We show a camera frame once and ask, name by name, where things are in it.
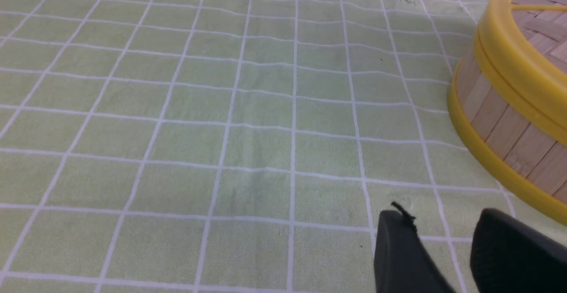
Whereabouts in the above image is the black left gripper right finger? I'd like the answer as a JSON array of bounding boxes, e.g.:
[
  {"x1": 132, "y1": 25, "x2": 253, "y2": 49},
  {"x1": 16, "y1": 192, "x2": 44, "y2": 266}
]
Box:
[{"x1": 470, "y1": 208, "x2": 567, "y2": 293}]

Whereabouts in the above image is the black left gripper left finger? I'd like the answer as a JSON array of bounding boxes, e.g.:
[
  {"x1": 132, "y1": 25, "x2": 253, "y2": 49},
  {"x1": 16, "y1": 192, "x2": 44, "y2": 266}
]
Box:
[{"x1": 374, "y1": 202, "x2": 455, "y2": 293}]

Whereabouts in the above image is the bamboo steamer basket yellow rim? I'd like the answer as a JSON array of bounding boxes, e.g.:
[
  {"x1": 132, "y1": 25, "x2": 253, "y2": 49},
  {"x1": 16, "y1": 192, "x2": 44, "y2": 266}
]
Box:
[{"x1": 447, "y1": 52, "x2": 567, "y2": 225}]

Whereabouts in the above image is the green checkered tablecloth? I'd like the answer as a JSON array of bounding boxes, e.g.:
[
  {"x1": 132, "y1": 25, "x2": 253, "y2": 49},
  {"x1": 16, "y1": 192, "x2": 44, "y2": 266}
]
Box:
[{"x1": 0, "y1": 0, "x2": 566, "y2": 293}]

